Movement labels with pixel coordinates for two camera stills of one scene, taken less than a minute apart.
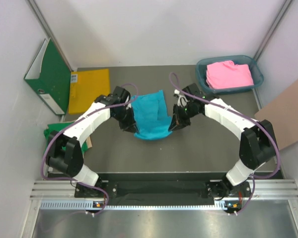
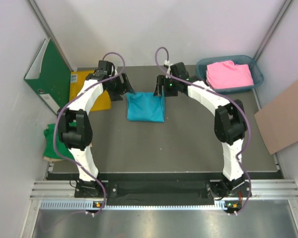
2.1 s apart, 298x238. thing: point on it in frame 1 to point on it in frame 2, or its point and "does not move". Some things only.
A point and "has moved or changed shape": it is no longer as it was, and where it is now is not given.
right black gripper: (178, 122) to (162, 81)
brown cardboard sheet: (286, 115) does not move
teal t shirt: (151, 115) has moved or changed shape
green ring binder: (48, 75) does not move
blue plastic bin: (201, 69) does not move
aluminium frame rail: (262, 189) does not move
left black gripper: (130, 125) to (123, 88)
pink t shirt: (227, 74) does not move
